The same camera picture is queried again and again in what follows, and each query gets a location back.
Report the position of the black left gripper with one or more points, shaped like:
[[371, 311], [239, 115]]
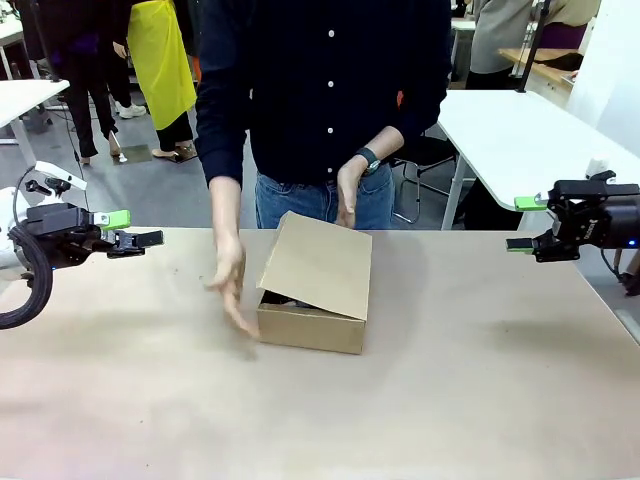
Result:
[[60, 230]]

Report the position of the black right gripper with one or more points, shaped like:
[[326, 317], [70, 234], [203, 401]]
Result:
[[595, 215]]

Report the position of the brown cardboard box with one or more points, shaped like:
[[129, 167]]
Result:
[[320, 270]]

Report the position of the person's left forearm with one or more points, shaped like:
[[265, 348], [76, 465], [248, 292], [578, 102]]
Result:
[[387, 142]]

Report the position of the person's right forearm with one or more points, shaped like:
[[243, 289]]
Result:
[[225, 210]]

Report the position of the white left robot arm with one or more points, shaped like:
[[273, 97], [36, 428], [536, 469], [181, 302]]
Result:
[[7, 250]]

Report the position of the person's right hand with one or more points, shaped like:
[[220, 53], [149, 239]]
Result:
[[232, 270]]

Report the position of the person's left hand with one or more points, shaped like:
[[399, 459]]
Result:
[[347, 190]]

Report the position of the large white table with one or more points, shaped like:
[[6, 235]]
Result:
[[505, 135]]

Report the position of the black metal chair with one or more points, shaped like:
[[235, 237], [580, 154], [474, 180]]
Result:
[[425, 160]]

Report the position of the wooden table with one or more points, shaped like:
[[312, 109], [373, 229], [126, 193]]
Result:
[[542, 67]]

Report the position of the white table with grey leg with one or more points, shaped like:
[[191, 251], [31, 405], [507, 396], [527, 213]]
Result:
[[25, 97]]

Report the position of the person in yellow apron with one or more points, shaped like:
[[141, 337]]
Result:
[[162, 65]]

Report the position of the person in black clothes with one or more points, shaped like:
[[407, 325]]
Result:
[[85, 55]]

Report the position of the black stand pole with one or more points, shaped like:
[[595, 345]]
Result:
[[530, 45]]

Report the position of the black wrist watch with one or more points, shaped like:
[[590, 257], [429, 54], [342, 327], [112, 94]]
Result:
[[370, 159]]

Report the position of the person in grey top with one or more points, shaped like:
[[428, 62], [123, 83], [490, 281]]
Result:
[[497, 40]]

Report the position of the person in dark navy shirt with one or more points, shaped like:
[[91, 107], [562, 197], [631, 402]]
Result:
[[325, 75]]

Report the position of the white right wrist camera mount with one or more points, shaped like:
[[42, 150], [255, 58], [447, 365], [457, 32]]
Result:
[[597, 166]]

